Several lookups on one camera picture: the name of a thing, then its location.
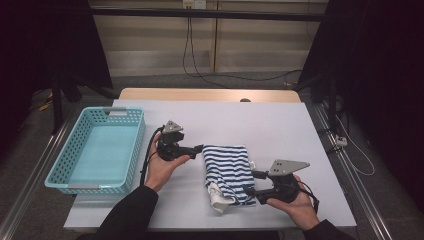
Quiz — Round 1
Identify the white table sheet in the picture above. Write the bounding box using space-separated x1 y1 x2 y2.
63 99 357 231

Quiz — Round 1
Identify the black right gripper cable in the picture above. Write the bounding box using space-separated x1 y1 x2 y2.
295 180 321 215

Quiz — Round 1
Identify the white wall socket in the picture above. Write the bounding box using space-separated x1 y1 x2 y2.
182 0 208 10

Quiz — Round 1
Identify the person's left hand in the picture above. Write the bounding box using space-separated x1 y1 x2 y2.
143 142 191 194

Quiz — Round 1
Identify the person's right hand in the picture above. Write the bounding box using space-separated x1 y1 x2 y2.
266 174 321 232

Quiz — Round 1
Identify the black curtain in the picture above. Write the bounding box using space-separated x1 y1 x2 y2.
298 0 424 214
0 0 114 161

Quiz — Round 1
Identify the black horizontal bar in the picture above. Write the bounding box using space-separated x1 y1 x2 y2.
89 7 329 23

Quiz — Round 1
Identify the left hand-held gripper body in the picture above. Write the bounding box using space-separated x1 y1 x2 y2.
156 120 185 162

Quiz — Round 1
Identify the white floor cable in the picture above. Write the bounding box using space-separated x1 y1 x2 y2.
334 113 376 177

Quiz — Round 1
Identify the turquoise plastic basket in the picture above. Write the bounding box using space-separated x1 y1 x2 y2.
43 106 147 195

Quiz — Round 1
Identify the aluminium rail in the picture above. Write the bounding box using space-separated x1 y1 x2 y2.
0 105 80 240
309 102 395 240

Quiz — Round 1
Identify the black hanging wall cable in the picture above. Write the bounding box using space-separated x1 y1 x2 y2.
189 16 303 82
182 16 231 89

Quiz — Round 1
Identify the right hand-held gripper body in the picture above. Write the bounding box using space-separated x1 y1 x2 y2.
267 159 311 204

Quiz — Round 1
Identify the blue white striped baby romper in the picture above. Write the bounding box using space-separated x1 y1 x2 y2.
202 144 258 214

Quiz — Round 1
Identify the black metal stand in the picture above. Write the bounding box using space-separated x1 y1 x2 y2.
49 71 118 135

